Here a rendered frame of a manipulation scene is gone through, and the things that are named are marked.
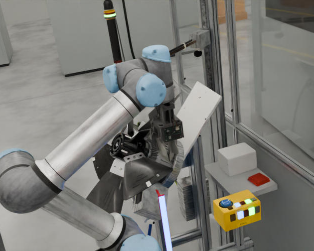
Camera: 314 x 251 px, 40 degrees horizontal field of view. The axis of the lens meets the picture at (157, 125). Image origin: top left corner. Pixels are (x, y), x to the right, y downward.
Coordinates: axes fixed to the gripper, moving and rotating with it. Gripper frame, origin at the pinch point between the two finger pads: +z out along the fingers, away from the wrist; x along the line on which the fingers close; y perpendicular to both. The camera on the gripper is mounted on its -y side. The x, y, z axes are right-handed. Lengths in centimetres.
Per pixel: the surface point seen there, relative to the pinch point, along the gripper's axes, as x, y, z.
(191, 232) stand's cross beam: 27, -64, 85
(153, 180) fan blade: 1.0, -26.9, 23.5
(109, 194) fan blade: -14, -52, 40
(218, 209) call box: 21.7, -14.4, 37.2
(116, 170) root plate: -7, -57, 32
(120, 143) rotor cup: -3, -57, 19
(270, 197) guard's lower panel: 71, -56, 73
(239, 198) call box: 31.5, -15.1, 35.7
